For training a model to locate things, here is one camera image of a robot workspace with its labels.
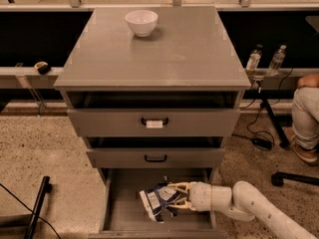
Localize clear water bottle left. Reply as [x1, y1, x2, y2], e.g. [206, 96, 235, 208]
[246, 44, 263, 72]

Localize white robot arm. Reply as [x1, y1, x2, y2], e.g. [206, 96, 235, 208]
[165, 181, 317, 239]

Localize clear water bottle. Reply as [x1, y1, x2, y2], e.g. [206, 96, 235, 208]
[246, 44, 263, 72]
[268, 45, 287, 76]

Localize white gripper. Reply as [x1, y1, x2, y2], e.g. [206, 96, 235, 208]
[167, 182, 212, 212]

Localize grey drawer cabinet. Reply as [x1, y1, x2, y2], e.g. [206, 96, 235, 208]
[55, 7, 250, 181]

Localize black floor cable left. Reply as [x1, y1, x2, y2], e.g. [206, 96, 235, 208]
[0, 182, 63, 239]

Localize black power adapter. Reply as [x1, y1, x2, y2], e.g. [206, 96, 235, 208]
[251, 136, 272, 150]

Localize tan shoe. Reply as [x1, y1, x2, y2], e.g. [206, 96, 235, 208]
[285, 127, 318, 165]

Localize black top drawer handle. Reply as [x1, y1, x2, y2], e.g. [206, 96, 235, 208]
[141, 118, 168, 128]

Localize white ceramic bowl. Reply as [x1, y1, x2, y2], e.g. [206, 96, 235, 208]
[126, 10, 159, 37]

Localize person hand on knee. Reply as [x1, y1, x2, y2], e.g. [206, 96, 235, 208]
[297, 74, 319, 89]

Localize black tripod leg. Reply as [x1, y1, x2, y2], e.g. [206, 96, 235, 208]
[259, 93, 289, 148]

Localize grey middle drawer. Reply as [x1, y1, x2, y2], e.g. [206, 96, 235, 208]
[87, 136, 225, 168]

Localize person leg beige trousers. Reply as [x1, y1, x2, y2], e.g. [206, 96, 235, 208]
[292, 87, 319, 150]

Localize black middle drawer handle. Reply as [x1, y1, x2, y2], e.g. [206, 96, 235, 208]
[144, 154, 167, 162]

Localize grey drawer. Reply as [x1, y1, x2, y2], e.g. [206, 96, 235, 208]
[87, 136, 225, 168]
[67, 91, 239, 137]
[89, 168, 228, 239]

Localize black stand leg left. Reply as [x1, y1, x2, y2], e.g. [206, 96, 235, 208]
[24, 176, 52, 239]

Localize black chair base leg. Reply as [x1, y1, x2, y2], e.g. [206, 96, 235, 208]
[271, 172, 319, 186]

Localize grey bottom drawer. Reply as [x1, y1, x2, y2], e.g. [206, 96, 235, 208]
[89, 168, 228, 239]

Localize grey top drawer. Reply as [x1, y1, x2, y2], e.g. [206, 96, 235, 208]
[67, 91, 239, 137]

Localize blue chip bag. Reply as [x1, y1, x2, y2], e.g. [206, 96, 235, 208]
[140, 176, 181, 223]

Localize clear water bottle right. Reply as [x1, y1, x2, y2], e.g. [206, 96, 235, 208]
[268, 45, 287, 76]

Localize black drawer handle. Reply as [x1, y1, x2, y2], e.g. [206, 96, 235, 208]
[141, 118, 168, 128]
[144, 154, 167, 162]

